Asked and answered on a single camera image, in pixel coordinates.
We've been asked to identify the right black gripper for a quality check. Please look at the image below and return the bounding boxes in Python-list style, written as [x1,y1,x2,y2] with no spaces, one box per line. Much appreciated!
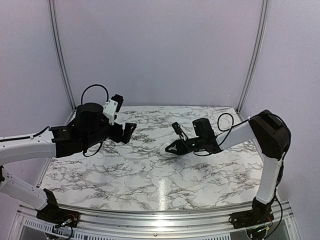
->
[165,136,206,156]

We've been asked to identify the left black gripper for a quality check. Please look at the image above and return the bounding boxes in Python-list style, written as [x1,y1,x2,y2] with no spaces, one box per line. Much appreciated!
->
[83,121,137,149]

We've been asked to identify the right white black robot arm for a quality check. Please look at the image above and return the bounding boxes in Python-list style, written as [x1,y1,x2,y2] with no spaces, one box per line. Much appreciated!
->
[164,109,292,224]

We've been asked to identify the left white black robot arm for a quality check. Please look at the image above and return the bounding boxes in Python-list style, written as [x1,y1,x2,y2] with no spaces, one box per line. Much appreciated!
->
[0,100,137,223]

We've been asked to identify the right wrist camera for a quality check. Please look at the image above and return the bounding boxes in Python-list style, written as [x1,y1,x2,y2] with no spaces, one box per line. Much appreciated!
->
[171,122,189,140]

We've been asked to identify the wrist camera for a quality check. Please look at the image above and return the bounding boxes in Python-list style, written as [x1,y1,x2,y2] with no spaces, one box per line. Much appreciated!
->
[171,122,189,140]
[103,94,124,126]

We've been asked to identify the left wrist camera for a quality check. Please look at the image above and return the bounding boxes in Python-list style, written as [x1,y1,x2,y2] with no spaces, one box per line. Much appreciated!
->
[103,94,124,126]

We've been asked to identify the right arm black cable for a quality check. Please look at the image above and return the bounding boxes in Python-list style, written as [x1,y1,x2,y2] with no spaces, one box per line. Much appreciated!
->
[192,113,293,193]

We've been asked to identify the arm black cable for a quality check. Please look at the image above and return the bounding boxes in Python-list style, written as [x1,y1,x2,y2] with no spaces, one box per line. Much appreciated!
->
[192,113,293,193]
[0,84,111,158]

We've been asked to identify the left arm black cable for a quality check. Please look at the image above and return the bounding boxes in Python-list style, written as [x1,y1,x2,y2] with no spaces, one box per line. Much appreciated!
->
[0,84,111,158]

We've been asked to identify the aluminium front rail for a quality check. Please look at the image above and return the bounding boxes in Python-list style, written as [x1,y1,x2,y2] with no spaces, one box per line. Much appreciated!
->
[14,199,293,240]

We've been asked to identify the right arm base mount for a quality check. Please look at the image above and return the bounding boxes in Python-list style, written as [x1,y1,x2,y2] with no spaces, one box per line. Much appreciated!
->
[228,197,275,229]

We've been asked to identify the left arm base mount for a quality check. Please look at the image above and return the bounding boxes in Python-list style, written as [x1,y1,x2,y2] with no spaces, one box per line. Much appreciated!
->
[36,188,80,228]

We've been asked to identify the right aluminium corner post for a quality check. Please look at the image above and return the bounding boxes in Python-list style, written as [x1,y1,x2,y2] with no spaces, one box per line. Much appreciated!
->
[236,0,270,114]

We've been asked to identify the aluminium corner post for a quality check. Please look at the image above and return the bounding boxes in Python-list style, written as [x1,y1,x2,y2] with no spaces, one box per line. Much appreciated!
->
[47,0,76,111]
[236,0,270,114]

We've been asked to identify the left aluminium corner post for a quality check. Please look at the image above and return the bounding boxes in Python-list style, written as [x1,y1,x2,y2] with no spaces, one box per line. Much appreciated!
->
[47,0,76,111]

